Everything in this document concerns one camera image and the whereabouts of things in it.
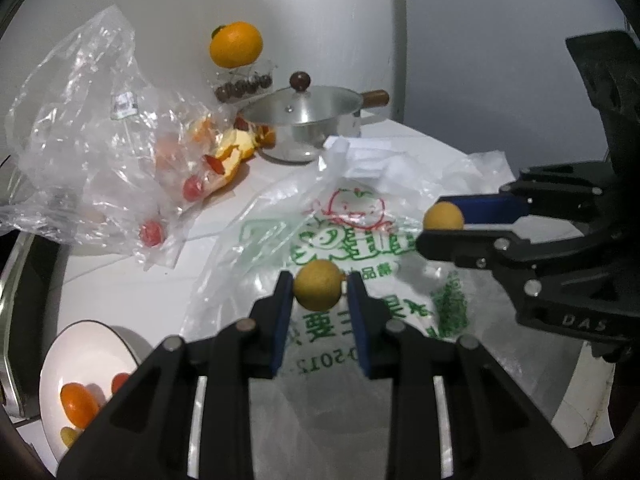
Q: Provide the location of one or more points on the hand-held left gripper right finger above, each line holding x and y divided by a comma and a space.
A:
358, 327

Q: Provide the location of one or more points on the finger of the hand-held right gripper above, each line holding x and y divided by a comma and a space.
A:
490, 209
460, 246

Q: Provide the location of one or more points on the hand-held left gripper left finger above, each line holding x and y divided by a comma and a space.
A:
282, 322

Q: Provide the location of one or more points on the small yellow-green round fruit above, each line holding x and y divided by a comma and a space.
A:
442, 216
318, 285

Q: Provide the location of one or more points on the white bowl with dark rim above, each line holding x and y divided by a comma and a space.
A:
75, 355

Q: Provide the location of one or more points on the small orange mandarin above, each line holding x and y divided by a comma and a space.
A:
77, 402

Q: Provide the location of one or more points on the large yellow-green round fruit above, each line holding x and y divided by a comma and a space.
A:
70, 436

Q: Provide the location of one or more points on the printed plastic bag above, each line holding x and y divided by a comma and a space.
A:
410, 290

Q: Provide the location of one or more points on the small red tomato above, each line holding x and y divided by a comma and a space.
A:
192, 188
215, 163
151, 233

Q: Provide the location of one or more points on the orange peel pile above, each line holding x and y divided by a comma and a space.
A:
235, 150

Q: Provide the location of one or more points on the steel lid with wooden knob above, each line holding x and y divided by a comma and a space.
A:
305, 105

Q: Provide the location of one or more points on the black induction cooker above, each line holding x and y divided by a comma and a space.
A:
35, 285

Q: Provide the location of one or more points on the big orange with stem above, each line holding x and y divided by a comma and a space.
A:
236, 44

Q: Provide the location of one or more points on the clear plastic bag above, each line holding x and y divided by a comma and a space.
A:
75, 110

